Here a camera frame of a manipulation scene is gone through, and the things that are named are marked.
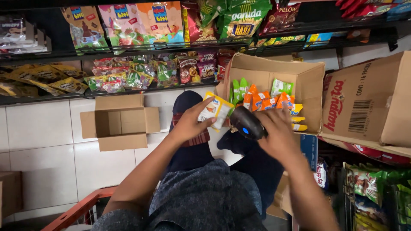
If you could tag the open cardboard box of snacks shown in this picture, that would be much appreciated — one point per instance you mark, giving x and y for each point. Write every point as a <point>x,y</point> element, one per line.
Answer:
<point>305,80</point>

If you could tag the plain green snack packet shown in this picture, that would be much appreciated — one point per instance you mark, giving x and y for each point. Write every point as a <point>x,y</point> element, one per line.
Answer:
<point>244,86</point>
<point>236,91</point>

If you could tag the blue carton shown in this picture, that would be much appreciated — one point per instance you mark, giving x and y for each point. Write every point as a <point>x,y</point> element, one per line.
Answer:
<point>309,152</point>

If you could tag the yellow snack packet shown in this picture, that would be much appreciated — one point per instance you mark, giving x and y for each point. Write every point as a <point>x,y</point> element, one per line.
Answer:
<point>222,110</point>

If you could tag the black barcode scanner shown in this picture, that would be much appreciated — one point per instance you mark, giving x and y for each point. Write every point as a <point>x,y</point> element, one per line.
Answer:
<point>247,123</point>

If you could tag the green and white snack packet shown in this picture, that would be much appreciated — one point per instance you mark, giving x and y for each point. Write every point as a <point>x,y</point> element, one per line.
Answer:
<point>282,87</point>

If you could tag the yellow wrapped snack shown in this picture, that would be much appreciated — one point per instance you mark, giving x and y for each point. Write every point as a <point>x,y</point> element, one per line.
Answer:
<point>296,109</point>
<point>298,119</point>
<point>300,127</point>

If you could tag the grey speckled shirt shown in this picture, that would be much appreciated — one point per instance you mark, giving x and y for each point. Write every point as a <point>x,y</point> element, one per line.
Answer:
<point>199,199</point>

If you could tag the dark blue trousers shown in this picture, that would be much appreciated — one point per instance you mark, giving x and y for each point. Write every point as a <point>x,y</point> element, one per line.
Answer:
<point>192,160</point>

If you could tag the flattened brown cardboard piece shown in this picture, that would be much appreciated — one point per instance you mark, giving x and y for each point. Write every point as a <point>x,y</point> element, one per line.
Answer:
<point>280,199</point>

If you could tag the large red printed cardboard carton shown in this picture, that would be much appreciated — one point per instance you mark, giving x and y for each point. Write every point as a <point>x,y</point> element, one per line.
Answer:
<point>369,106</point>

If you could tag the white and red snack bag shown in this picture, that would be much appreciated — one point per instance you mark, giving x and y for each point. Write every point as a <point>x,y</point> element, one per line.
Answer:
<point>321,175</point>

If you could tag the row of red snack bags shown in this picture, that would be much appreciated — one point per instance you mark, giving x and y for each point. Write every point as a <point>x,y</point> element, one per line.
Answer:
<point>382,155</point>

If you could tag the person's right fingers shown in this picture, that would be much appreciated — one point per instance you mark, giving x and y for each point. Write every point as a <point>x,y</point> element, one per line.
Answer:
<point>266,117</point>

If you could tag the person's right hand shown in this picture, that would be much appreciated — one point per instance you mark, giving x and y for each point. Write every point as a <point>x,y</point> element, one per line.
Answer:
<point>281,133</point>

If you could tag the red plaid sandal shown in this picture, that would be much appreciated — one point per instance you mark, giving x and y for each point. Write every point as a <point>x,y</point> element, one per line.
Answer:
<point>200,139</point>

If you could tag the person's left hand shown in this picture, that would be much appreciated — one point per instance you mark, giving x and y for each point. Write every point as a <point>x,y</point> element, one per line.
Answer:
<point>188,123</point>

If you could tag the orange metal trolley frame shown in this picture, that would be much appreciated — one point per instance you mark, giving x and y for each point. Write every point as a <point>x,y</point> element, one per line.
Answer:
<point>77,210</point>

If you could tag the small empty cardboard box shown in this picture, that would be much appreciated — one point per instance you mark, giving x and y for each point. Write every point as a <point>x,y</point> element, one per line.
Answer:
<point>120,123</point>

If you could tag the black shelf rack with snacks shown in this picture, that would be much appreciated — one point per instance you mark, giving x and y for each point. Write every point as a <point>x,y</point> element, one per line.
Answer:
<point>144,48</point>

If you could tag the orange snack packet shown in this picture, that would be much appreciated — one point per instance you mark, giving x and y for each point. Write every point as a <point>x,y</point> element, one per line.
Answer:
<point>269,103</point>
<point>260,100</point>
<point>249,96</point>
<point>285,100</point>

